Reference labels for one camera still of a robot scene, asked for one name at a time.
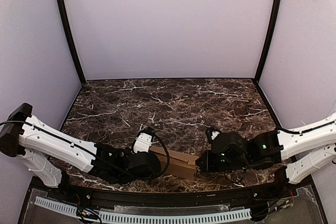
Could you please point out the black left frame post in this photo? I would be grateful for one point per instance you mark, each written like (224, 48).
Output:
(70, 40)

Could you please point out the black front rail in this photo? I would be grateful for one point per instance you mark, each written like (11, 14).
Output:
(260, 198)

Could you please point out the black frame post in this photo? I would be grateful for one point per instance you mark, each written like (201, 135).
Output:
(70, 40)
(267, 42)

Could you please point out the black right frame post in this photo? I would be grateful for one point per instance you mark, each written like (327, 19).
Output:
(267, 42)

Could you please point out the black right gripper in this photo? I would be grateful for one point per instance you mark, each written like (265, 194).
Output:
(203, 163)

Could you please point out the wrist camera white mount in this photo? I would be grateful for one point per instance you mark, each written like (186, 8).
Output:
(143, 140)
(211, 134)

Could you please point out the brown cardboard box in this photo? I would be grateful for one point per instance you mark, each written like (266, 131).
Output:
(181, 165)

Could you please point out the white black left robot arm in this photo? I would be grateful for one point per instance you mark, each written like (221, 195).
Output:
(26, 137)

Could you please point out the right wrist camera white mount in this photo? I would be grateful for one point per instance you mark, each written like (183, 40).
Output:
(211, 134)

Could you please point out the clear acrylic plate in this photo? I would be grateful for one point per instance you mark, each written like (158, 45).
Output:
(43, 208)

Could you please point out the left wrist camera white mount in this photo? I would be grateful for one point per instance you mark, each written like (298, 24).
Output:
(143, 140)

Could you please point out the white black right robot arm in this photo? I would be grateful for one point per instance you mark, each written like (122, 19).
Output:
(230, 151)

